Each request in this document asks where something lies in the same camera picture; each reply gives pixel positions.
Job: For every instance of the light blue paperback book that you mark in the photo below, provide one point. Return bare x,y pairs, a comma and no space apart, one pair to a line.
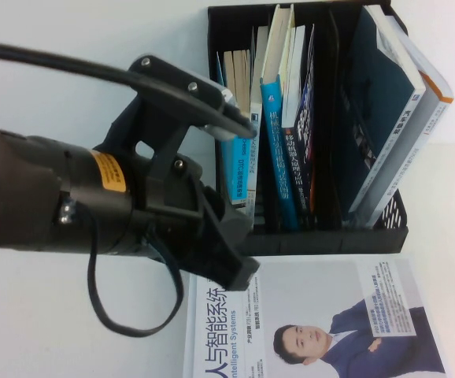
239,173

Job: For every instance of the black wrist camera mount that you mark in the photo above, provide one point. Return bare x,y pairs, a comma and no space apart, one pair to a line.
164,118

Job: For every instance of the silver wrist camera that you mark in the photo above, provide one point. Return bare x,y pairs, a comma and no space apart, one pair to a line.
229,98

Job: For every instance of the blue hardcover book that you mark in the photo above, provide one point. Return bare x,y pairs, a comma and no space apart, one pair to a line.
278,157

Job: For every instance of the gray book orange-white spine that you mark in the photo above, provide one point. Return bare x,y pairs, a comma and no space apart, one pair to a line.
416,157

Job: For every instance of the black plastic book stand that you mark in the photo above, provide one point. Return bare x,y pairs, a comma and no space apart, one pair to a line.
330,242

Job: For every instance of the white cover book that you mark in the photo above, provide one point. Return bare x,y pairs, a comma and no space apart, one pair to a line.
296,78

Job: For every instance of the thin white spine book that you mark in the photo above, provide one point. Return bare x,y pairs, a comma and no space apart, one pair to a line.
256,185

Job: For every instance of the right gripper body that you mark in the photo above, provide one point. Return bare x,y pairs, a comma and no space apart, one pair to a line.
164,240

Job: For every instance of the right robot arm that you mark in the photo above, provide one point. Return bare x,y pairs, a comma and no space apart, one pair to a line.
34,189

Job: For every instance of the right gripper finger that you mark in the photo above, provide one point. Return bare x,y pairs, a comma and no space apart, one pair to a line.
239,232
227,256

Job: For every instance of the robot intelligent systems magazine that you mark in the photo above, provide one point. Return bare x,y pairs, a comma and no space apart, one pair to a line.
310,299

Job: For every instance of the dark mobile robot book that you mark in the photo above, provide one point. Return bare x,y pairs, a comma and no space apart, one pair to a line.
304,130

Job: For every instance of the car suspension book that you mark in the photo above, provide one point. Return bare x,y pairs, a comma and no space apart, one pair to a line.
377,98

